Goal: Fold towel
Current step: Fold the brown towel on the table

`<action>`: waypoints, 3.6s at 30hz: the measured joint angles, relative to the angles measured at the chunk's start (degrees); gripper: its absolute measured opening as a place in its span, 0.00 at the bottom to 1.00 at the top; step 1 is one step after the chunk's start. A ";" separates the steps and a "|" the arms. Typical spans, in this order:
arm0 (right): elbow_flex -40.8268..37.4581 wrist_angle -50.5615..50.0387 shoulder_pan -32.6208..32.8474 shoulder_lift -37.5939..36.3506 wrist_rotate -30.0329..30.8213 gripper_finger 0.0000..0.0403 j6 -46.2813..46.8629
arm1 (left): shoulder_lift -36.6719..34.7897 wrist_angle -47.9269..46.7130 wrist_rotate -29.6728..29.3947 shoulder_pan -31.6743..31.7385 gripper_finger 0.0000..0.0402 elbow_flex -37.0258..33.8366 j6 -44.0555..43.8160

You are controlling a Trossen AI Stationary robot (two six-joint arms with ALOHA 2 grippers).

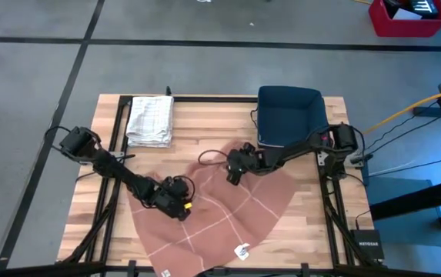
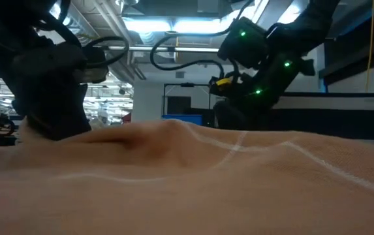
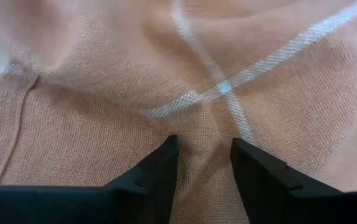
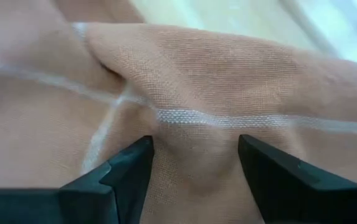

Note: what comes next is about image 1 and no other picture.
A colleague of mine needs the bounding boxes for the white towel fine beige checks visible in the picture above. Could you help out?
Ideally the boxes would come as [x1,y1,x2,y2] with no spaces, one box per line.
[125,95,175,147]

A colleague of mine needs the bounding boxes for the pink towel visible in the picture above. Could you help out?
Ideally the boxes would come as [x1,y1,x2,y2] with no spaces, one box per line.
[126,139,301,277]

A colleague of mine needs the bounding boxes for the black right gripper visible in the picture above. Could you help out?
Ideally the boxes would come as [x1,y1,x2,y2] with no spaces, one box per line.
[226,141,283,187]

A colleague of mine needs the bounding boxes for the black electronic device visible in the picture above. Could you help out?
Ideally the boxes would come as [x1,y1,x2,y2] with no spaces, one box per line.
[382,0,441,19]

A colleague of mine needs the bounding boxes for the black network switch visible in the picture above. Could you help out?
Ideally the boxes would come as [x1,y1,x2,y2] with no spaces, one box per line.
[349,229,386,262]

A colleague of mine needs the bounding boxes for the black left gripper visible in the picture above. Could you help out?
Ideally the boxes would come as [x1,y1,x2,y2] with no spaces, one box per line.
[149,175,197,222]

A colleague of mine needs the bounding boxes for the red plastic crate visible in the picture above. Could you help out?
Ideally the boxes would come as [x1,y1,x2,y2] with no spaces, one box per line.
[367,0,441,38]

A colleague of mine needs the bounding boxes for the black metal station frame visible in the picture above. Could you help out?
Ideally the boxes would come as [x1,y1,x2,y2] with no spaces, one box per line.
[0,86,390,277]

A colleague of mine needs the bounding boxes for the black metal beam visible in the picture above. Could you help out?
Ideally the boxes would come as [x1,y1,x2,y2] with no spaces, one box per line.
[369,175,441,222]

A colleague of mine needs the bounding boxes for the navy blue fabric bin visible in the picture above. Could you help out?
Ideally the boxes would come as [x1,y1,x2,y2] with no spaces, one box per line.
[256,85,330,151]

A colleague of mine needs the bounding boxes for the black floor cable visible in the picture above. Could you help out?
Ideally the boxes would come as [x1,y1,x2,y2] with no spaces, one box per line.
[369,154,441,178]

